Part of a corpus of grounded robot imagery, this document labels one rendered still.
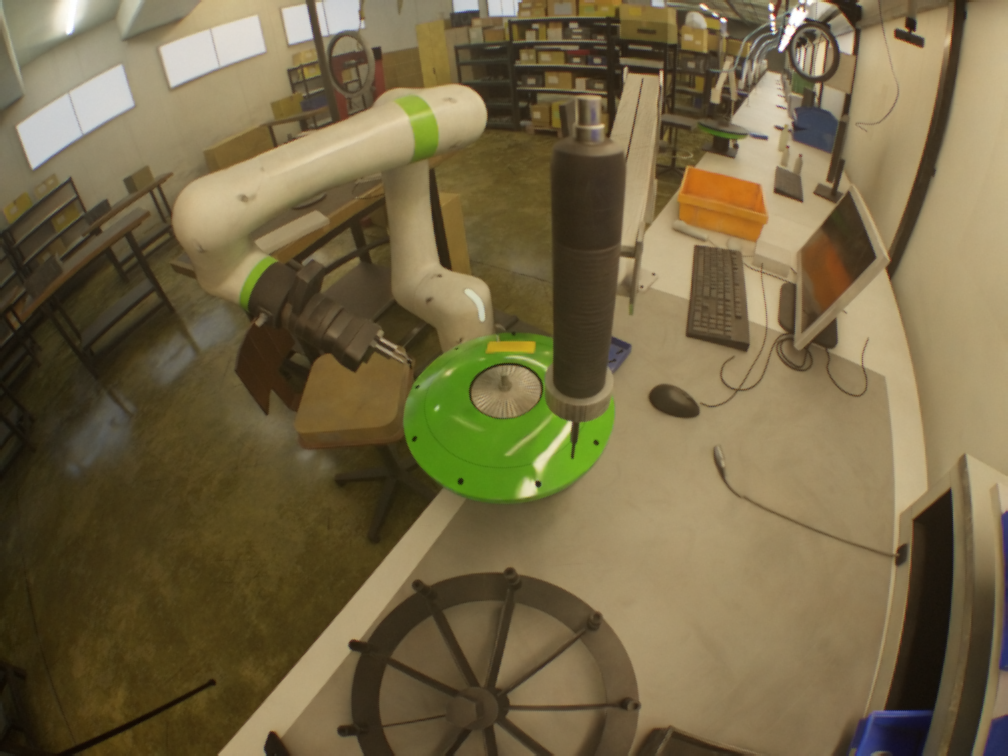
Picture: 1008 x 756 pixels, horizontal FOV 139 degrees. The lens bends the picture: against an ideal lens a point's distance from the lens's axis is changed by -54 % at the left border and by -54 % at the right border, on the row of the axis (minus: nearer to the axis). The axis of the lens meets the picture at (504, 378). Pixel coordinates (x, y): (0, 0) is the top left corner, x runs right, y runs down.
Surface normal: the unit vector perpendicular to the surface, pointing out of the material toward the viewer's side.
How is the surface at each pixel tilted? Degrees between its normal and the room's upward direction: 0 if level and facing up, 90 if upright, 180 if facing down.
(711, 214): 94
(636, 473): 0
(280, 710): 0
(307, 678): 0
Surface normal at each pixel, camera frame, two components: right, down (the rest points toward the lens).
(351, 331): 0.44, -0.51
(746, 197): -0.44, 0.63
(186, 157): 0.83, 0.36
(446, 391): -0.27, -0.66
